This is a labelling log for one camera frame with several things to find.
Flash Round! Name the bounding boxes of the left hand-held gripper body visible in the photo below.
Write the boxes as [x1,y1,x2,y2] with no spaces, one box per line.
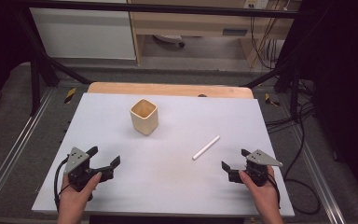
[62,147,104,202]

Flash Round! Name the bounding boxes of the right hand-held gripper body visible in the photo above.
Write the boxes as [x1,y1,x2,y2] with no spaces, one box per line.
[228,149,284,188]

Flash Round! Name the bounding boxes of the white chalk stick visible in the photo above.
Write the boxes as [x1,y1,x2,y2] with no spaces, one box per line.
[191,134,222,161]

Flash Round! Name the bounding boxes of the beige square cup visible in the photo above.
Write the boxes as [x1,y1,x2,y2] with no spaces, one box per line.
[129,98,159,136]

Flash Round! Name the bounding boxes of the person's left hand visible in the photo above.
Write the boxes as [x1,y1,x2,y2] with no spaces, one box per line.
[57,171,103,217]

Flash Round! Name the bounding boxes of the person's right hand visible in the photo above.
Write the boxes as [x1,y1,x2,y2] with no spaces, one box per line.
[238,164,282,217]

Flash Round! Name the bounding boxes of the yellow black tape marker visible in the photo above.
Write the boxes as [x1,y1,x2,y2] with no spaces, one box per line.
[63,87,77,105]
[264,92,282,107]

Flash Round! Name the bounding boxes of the black metal stand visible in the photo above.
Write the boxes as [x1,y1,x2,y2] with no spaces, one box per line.
[241,57,304,123]
[14,8,93,117]

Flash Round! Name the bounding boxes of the wooden table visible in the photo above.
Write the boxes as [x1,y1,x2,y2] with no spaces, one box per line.
[87,81,255,100]

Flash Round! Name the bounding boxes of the white cabinet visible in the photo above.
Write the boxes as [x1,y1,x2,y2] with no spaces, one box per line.
[29,7,137,61]

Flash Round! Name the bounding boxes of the dark curtain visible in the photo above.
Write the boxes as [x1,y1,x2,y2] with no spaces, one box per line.
[0,0,35,117]
[287,0,358,213]

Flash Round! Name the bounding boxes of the office chair base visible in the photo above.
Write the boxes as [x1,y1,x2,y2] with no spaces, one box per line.
[152,34,186,49]

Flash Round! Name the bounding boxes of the light wooden desk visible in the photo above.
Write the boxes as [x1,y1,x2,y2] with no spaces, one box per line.
[127,0,303,68]

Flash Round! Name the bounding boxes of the white power strip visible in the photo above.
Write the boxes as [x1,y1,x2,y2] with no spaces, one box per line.
[242,0,270,10]

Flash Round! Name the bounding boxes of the black metal crossbar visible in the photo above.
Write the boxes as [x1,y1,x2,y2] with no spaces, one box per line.
[18,0,307,20]

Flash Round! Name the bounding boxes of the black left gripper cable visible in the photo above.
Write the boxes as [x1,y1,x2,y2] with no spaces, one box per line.
[53,156,71,213]

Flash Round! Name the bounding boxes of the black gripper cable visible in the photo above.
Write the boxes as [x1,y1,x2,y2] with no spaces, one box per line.
[265,173,282,210]
[53,156,71,213]

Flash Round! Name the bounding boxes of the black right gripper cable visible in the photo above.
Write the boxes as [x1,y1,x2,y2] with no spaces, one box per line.
[265,173,282,210]

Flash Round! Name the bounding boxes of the black floor cable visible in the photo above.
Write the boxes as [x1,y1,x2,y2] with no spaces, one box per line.
[265,78,322,217]

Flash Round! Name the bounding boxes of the aluminium floor rail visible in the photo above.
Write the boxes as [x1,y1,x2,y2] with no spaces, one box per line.
[287,123,347,224]
[0,88,56,217]

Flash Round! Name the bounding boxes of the hanging black cables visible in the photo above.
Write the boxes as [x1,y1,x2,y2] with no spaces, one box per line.
[249,15,282,71]

